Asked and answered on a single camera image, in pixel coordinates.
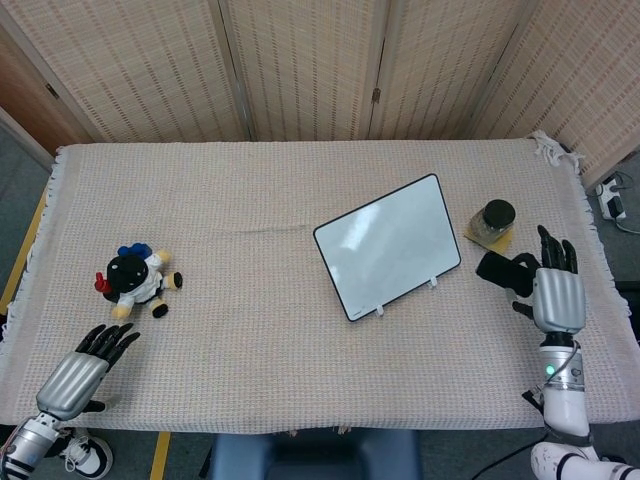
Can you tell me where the beige woven tablecloth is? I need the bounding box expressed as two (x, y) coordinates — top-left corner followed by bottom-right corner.
(0, 129), (640, 435)

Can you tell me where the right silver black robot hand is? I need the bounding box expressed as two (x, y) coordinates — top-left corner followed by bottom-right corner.
(507, 224), (587, 335)

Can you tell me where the glass jar black lid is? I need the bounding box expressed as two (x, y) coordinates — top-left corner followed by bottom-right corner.
(468, 198), (517, 248)

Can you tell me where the white power strip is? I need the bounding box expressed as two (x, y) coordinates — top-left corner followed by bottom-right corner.
(594, 172), (629, 221)

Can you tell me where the white black sneaker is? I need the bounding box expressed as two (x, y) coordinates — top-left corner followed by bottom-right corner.
(58, 427), (114, 476)

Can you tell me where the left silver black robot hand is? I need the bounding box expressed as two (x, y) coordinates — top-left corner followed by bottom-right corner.
(35, 323), (141, 421)

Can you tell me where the black white plush toy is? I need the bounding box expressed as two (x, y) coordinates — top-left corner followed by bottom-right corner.
(93, 241), (185, 320)

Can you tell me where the bamboo folding screen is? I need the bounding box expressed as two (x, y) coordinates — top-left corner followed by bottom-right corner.
(0, 0), (640, 191)

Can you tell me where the yellow square coaster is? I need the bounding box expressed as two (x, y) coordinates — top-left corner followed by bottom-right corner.
(463, 227), (515, 258)

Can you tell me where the black rectangular case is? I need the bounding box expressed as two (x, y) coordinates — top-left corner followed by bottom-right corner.
(474, 251), (536, 301)

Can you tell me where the small whiteboard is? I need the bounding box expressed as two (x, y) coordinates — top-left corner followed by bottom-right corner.
(312, 173), (463, 324)

